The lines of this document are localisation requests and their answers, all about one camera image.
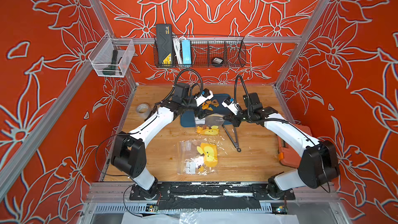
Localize heart hole brown cookie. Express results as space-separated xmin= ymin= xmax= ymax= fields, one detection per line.
xmin=211 ymin=100 xmax=219 ymax=107

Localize white cable bundle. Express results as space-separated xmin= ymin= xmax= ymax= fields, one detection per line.
xmin=172 ymin=36 xmax=184 ymax=66

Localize clear acrylic bin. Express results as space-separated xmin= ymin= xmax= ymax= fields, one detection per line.
xmin=89 ymin=33 xmax=135 ymax=78

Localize orange tool case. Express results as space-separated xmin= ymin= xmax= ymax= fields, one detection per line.
xmin=277 ymin=123 xmax=312 ymax=168

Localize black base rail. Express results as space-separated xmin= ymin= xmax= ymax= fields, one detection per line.
xmin=129 ymin=182 xmax=295 ymax=214

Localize blue plastic tray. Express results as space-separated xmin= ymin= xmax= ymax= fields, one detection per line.
xmin=180 ymin=93 xmax=231 ymax=128

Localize black metal tongs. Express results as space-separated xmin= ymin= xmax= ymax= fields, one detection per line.
xmin=222 ymin=124 xmax=241 ymax=152

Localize black box with yellow label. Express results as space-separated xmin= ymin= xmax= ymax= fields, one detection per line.
xmin=155 ymin=24 xmax=174 ymax=67

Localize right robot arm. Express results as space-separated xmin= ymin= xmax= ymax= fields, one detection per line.
xmin=222 ymin=92 xmax=340 ymax=200

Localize clear resealable bag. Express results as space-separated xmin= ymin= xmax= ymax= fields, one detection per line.
xmin=195 ymin=114 xmax=224 ymax=135

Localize clear bag with yellow toys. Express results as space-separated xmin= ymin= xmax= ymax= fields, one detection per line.
xmin=177 ymin=139 xmax=228 ymax=176

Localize dark green screwdriver handle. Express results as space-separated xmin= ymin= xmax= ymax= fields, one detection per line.
xmin=103 ymin=49 xmax=118 ymax=76

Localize clear tape roll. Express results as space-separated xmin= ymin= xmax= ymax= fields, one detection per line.
xmin=136 ymin=103 xmax=152 ymax=119

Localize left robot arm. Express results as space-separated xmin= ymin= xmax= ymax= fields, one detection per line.
xmin=110 ymin=68 xmax=214 ymax=199

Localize black wire basket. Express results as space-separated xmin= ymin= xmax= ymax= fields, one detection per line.
xmin=153 ymin=35 xmax=247 ymax=68

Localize light blue box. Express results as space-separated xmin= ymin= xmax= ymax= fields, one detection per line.
xmin=181 ymin=39 xmax=192 ymax=66

